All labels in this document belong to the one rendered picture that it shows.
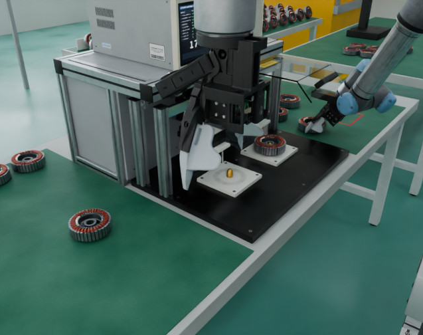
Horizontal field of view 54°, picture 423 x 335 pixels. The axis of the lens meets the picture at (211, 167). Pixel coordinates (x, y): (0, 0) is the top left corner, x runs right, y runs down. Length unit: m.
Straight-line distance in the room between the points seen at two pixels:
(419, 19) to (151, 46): 0.74
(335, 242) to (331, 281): 0.31
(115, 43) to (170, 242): 0.65
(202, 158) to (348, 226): 2.02
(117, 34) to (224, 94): 0.89
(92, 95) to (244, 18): 0.89
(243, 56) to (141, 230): 0.75
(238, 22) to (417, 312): 0.54
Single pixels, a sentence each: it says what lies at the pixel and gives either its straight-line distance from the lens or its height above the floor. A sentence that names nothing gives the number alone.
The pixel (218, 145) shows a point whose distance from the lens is 1.30.
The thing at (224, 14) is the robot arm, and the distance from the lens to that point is 0.50.
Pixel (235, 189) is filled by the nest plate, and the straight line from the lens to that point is 1.27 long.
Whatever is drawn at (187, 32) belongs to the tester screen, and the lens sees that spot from 1.22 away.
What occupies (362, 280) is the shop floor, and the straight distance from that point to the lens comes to 2.20.
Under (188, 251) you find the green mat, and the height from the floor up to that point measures 0.75.
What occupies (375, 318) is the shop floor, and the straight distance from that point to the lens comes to 2.05.
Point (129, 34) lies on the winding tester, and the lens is 1.33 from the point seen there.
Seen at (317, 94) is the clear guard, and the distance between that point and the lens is 1.37.
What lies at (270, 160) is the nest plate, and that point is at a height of 0.78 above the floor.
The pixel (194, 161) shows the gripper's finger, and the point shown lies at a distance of 0.55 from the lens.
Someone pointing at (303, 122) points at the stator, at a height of 0.79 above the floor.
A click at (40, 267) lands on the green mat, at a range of 1.12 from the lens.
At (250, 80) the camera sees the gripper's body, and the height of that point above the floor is 1.30.
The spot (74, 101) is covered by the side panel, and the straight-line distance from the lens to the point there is 1.44.
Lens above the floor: 1.46
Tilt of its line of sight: 29 degrees down
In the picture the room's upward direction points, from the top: straight up
